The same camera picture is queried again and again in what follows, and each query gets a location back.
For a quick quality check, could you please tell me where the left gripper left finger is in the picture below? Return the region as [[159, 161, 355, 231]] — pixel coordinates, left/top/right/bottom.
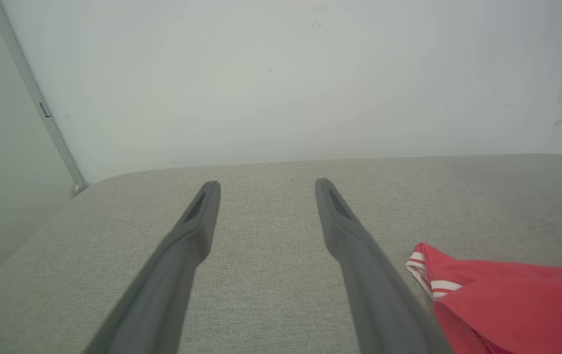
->
[[83, 180, 221, 354]]

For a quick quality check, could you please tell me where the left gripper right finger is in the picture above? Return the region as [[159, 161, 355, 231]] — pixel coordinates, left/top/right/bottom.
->
[[315, 178, 453, 354]]

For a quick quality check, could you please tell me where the red and white t-shirt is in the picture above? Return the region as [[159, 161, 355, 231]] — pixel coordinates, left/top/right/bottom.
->
[[405, 242, 562, 354]]

